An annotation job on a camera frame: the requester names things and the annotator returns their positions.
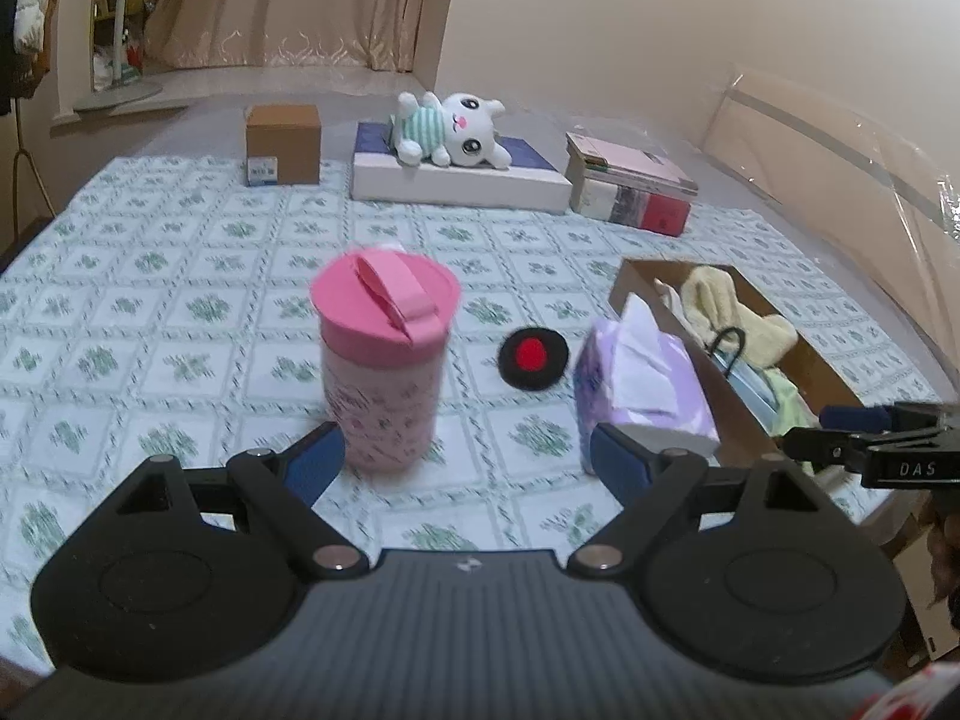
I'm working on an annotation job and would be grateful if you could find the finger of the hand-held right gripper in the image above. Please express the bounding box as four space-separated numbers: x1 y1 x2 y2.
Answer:
819 402 960 434
783 426 872 467

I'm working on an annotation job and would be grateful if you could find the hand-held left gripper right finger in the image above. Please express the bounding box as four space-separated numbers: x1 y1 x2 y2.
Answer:
566 422 822 578

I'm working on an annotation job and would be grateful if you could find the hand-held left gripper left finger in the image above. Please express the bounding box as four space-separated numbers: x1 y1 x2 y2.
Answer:
112 421 368 578

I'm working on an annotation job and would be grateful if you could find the green microfiber cloth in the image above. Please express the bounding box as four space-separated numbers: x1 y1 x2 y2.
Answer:
769 375 815 432

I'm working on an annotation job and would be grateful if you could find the light blue face mask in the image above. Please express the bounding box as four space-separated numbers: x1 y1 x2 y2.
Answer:
712 364 781 436

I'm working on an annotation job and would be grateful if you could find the beige fuzzy glove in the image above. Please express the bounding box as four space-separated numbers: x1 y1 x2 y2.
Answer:
739 313 797 372
679 265 758 350

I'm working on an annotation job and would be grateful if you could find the purple tissue pack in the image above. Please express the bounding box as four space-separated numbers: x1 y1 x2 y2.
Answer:
574 292 721 477

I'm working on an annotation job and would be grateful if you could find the pink lidded cup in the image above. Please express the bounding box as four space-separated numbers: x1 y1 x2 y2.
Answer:
311 244 461 475

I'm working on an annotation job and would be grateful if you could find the black round pad red centre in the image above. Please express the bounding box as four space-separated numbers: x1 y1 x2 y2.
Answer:
499 326 571 391

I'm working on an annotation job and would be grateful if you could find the green floral printed bedsheet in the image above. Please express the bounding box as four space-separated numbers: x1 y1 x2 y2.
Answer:
0 156 946 672

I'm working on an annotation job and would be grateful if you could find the red white patterned clothing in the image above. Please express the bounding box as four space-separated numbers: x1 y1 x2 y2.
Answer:
847 660 960 720

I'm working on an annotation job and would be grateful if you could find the plastic wrapped headboard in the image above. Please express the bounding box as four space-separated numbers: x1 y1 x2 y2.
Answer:
701 64 960 316

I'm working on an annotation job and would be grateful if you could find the white flat box blue top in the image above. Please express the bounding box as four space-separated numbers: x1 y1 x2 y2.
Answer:
351 122 575 215

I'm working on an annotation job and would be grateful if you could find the small brown cardboard box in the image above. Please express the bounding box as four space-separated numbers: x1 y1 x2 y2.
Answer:
245 105 322 187

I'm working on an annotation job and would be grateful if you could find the white cat plush toy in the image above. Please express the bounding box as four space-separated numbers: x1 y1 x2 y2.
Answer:
388 90 511 168

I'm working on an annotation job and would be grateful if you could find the grey window ledge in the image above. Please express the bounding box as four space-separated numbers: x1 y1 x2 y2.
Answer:
51 79 188 122

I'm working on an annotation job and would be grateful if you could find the beige curtain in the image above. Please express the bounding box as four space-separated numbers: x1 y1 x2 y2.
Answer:
142 0 462 74

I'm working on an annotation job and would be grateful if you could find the black loop strap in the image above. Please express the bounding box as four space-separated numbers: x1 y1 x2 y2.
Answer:
705 328 747 376

